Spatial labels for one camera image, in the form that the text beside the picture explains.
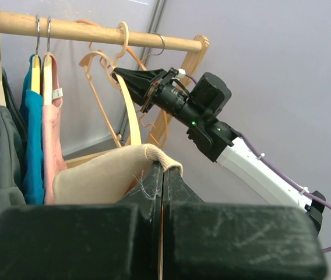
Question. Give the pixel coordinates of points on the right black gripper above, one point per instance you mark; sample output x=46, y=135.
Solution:
x=156, y=87

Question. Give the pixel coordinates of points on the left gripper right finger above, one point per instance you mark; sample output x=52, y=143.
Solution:
x=230, y=241

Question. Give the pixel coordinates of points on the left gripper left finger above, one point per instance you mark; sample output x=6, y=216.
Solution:
x=111, y=241

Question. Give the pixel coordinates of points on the wooden hanger beige shirt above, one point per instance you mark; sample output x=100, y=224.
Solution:
x=124, y=87

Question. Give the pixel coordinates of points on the wooden hanger with metal hook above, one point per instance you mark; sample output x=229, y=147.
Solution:
x=142, y=58

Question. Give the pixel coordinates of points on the beige t shirt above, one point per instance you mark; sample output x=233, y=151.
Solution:
x=108, y=177

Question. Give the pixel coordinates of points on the pink t shirt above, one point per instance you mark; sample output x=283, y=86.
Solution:
x=51, y=128

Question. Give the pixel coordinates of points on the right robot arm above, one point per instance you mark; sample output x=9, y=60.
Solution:
x=219, y=142

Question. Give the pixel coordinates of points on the wooden hanger blue shirt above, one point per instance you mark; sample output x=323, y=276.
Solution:
x=35, y=70

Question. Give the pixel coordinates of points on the blue t shirt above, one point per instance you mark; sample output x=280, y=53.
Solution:
x=31, y=111

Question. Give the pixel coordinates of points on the grey t shirt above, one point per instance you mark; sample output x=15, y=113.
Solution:
x=13, y=139

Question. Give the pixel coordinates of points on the wooden clothes rack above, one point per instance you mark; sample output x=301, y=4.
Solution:
x=82, y=31

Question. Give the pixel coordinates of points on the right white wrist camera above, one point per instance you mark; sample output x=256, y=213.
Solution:
x=180, y=74

